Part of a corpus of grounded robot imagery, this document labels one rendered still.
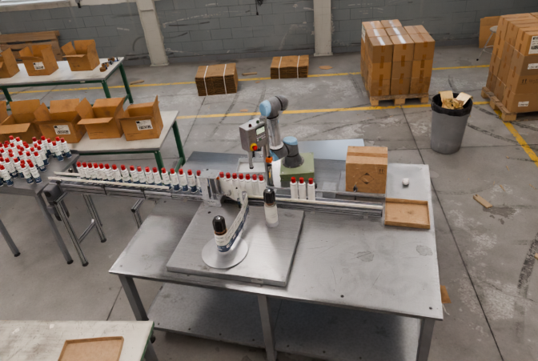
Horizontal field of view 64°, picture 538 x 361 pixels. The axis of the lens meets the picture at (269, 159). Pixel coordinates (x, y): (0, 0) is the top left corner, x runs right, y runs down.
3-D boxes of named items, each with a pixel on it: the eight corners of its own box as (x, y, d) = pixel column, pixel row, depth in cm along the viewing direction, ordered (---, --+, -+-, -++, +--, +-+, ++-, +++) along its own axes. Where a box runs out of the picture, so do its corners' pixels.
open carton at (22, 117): (1, 152, 453) (-15, 121, 432) (21, 131, 490) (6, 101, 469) (37, 149, 451) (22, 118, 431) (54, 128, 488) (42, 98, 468)
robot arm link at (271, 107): (290, 157, 354) (281, 98, 322) (275, 165, 348) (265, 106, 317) (281, 151, 363) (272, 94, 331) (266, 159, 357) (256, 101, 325)
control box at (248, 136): (242, 148, 319) (238, 126, 309) (258, 139, 328) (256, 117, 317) (250, 154, 312) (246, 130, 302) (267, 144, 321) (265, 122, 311)
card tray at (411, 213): (384, 224, 304) (384, 220, 302) (385, 201, 325) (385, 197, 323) (429, 229, 297) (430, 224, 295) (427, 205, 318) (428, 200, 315)
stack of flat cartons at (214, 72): (198, 96, 713) (194, 78, 696) (201, 83, 758) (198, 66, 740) (236, 93, 710) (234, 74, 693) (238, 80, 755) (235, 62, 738)
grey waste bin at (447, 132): (431, 157, 511) (437, 110, 477) (423, 138, 546) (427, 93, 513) (468, 155, 506) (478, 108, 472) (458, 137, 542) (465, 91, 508)
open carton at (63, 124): (40, 150, 449) (26, 118, 428) (58, 128, 487) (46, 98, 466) (76, 147, 446) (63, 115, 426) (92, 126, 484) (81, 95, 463)
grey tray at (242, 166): (236, 177, 369) (235, 172, 366) (239, 162, 385) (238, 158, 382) (268, 176, 365) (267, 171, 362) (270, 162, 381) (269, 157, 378)
